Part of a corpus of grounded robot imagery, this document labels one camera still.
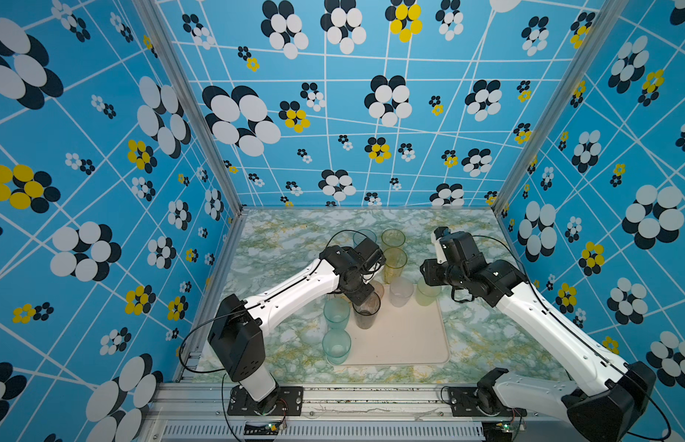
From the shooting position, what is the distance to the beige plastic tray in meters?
0.82

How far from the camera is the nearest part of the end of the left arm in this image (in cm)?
56

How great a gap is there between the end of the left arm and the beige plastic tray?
11cm
